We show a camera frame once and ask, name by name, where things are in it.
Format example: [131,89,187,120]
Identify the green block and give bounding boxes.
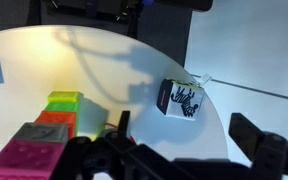
[45,102,80,133]

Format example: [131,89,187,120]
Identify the yellow-green block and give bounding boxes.
[47,91,83,102]

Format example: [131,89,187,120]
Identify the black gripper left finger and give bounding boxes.
[52,111,197,180]

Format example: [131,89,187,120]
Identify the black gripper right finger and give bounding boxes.
[228,113,288,180]

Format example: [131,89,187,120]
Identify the orange block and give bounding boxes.
[36,110,77,139]

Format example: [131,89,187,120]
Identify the zebra picture cube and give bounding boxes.
[156,79,205,121]

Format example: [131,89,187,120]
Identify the grey block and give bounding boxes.
[13,122,68,143]

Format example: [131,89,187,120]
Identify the pink block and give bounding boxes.
[0,139,64,180]

